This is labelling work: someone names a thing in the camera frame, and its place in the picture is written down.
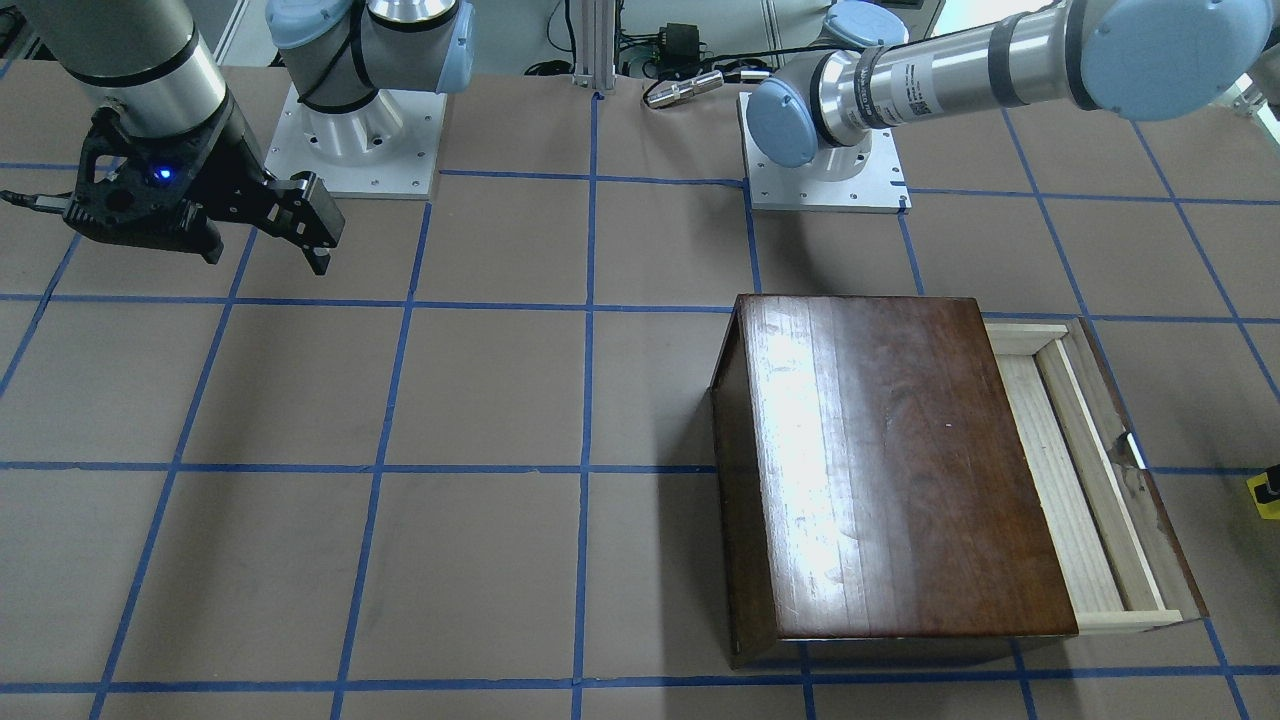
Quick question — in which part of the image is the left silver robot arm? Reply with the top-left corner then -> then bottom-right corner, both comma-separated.
745,1 -> 1276,168

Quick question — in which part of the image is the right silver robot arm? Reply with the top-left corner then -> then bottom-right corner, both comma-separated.
3,1 -> 475,275

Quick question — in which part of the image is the black power adapter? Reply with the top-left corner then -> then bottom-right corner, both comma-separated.
657,22 -> 701,65

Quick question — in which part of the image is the light wood drawer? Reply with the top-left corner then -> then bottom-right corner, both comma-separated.
986,319 -> 1208,635

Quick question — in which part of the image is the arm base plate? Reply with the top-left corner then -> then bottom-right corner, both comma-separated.
739,92 -> 913,214
265,87 -> 449,201

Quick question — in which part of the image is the aluminium frame post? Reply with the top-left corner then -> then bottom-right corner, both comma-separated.
564,0 -> 621,96

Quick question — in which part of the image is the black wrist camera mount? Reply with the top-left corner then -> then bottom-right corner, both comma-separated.
61,106 -> 225,264

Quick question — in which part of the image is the dark wooden drawer cabinet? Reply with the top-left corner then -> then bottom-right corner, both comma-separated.
709,293 -> 1079,669

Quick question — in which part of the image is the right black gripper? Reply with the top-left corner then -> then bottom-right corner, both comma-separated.
205,95 -> 346,275

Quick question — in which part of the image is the yellow block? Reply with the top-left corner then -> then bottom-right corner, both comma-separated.
1245,464 -> 1280,521

